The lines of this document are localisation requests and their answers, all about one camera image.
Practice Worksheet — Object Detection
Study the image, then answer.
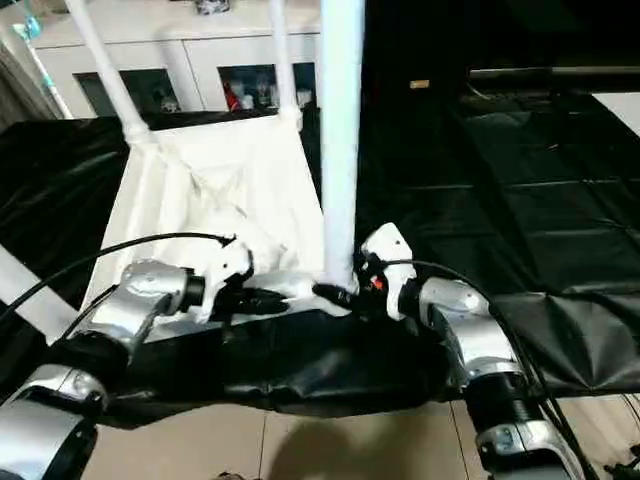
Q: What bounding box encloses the white flat board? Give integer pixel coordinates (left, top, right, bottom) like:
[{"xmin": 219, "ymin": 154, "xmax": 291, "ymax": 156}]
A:
[{"xmin": 594, "ymin": 92, "xmax": 640, "ymax": 137}]

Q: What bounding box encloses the white glass-door cabinet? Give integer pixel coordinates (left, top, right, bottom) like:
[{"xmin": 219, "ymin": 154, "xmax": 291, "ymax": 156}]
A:
[{"xmin": 35, "ymin": 0, "xmax": 327, "ymax": 119}]

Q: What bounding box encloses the black plastic mat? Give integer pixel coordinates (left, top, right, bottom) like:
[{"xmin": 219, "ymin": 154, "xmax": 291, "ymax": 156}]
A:
[{"xmin": 0, "ymin": 95, "xmax": 640, "ymax": 419}]

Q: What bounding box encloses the white plastic table top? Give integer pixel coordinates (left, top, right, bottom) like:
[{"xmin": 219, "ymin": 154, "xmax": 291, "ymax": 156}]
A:
[{"xmin": 80, "ymin": 110, "xmax": 357, "ymax": 343}]

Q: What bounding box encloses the white pole with blue band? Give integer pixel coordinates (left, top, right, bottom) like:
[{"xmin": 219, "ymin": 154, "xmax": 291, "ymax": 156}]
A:
[{"xmin": 14, "ymin": 15, "xmax": 73, "ymax": 119}]

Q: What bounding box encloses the white plastic table leg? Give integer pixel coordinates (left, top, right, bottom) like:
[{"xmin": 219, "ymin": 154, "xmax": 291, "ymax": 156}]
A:
[
  {"xmin": 0, "ymin": 243, "xmax": 81, "ymax": 347},
  {"xmin": 63, "ymin": 0, "xmax": 157, "ymax": 147},
  {"xmin": 267, "ymin": 0, "xmax": 304, "ymax": 131},
  {"xmin": 316, "ymin": 0, "xmax": 367, "ymax": 293}
]

